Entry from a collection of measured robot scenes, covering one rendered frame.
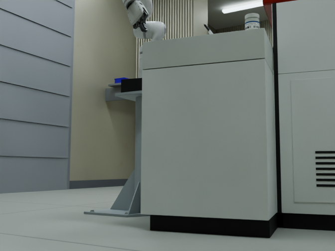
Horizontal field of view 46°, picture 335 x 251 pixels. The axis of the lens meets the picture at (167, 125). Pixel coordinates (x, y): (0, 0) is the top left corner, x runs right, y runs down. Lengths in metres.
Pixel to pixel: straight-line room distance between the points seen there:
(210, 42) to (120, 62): 5.27
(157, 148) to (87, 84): 4.52
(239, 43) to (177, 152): 0.60
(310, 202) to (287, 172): 0.19
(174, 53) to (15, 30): 3.72
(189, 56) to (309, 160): 0.82
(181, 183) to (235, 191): 0.26
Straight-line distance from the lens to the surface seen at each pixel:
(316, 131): 2.19
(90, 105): 6.43
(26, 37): 5.64
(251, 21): 2.03
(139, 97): 2.73
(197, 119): 1.93
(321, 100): 2.21
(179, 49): 2.04
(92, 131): 6.43
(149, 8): 2.73
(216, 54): 1.97
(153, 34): 2.83
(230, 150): 1.88
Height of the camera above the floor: 0.31
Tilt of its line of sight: 6 degrees up
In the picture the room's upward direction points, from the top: straight up
